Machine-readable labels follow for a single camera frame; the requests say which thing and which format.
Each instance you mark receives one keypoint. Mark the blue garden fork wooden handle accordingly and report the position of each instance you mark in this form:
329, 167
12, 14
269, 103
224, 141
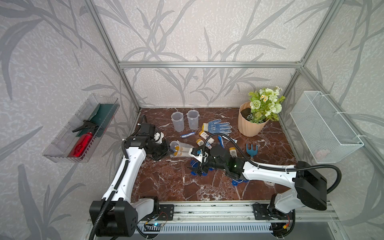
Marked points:
252, 150

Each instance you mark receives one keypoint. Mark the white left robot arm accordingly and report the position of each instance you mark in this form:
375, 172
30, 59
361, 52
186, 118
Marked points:
115, 215

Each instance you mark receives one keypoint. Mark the clear plastic wall tray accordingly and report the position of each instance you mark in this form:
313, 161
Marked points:
59, 149

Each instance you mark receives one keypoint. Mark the aluminium frame post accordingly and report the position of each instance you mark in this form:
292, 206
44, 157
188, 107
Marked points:
92, 9

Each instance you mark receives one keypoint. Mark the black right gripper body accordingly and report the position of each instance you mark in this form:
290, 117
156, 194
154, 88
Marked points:
211, 164

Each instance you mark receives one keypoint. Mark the clear container blue lid front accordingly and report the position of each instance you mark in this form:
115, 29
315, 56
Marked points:
180, 150

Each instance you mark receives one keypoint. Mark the blue dotted work glove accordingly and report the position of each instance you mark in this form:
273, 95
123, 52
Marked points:
217, 126

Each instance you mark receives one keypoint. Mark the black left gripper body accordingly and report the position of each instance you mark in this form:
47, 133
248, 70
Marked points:
158, 150

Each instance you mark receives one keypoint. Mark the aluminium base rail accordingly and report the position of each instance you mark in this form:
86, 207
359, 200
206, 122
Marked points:
242, 217

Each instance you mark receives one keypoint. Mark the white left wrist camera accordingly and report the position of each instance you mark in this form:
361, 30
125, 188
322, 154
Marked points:
158, 137

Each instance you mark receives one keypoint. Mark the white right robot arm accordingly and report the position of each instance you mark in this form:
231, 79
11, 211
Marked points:
308, 186

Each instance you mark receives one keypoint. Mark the white wire mesh basket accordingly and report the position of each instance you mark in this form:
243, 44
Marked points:
327, 134

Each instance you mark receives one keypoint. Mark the beige ribbed flower pot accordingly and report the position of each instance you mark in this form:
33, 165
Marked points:
245, 127

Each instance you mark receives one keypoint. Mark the green white artificial flowers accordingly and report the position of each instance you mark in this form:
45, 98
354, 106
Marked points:
265, 105

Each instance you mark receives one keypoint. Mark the clear container blue lid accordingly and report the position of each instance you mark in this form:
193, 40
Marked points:
180, 150
178, 121
193, 119

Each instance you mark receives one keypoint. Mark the red spray bottle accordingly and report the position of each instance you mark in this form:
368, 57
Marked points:
81, 145

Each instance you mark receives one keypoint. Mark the green mat in tray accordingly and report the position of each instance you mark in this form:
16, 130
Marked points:
101, 116

